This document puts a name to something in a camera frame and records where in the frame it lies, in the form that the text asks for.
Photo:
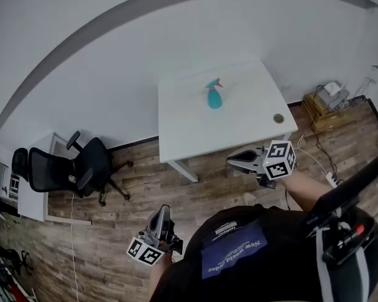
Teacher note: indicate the person's right forearm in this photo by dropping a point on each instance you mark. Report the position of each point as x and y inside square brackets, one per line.
[305, 190]

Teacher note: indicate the white wall-mounted box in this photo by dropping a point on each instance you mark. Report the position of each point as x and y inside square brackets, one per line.
[375, 74]

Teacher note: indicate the grey network switch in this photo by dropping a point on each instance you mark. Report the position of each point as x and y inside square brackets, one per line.
[334, 101]

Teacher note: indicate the white power strip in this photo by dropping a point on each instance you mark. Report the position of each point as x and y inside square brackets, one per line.
[331, 178]

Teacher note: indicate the small white router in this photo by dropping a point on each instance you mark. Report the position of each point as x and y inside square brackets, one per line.
[332, 87]

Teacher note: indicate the person's black t-shirt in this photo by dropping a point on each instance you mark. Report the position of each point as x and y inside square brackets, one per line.
[189, 282]

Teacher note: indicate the teal spray bottle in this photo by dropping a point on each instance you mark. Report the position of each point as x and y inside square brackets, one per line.
[215, 101]

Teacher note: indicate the small shiny object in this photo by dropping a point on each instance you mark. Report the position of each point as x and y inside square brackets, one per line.
[72, 178]

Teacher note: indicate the black mesh office chair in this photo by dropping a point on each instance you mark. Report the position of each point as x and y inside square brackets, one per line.
[91, 162]

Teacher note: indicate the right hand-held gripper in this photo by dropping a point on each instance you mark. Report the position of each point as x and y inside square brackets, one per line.
[278, 159]

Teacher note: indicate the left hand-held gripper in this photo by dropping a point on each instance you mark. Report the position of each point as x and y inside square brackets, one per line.
[145, 252]

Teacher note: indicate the white square table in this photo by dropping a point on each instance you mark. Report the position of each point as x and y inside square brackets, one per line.
[189, 121]

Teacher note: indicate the brown cardboard box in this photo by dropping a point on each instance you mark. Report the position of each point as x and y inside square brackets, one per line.
[321, 118]

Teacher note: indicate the person's left forearm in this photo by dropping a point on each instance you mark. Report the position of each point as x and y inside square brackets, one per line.
[159, 278]

